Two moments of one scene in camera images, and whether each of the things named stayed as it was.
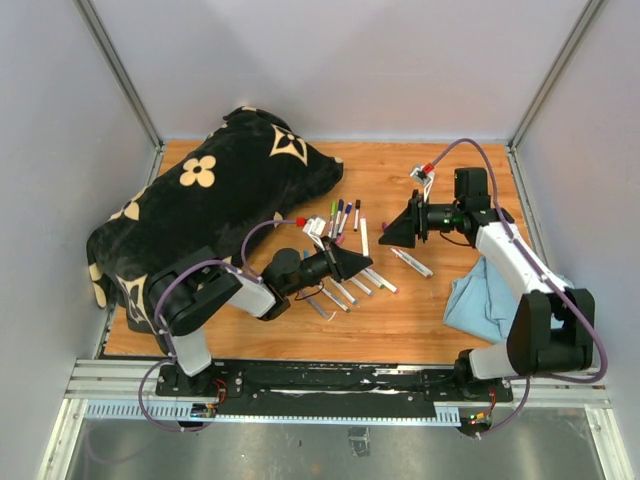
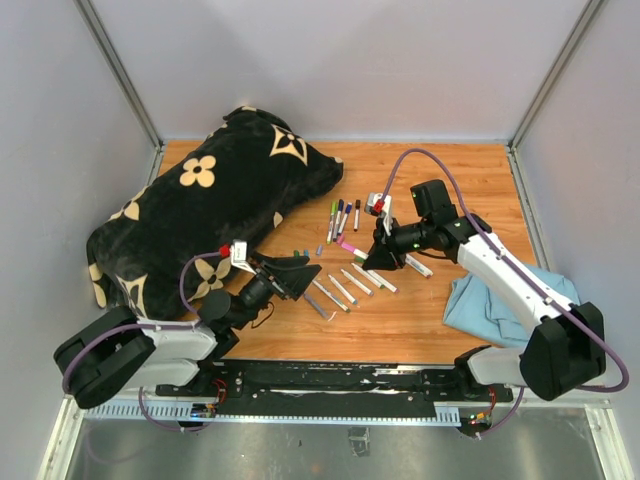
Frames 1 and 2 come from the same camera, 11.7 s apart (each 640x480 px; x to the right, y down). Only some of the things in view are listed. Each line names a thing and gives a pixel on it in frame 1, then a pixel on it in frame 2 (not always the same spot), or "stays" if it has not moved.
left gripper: (332, 254) to (291, 276)
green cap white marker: (372, 279) stays
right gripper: (411, 222) to (383, 253)
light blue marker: (344, 291) stays
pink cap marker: (383, 281) stays
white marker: (362, 286) stays
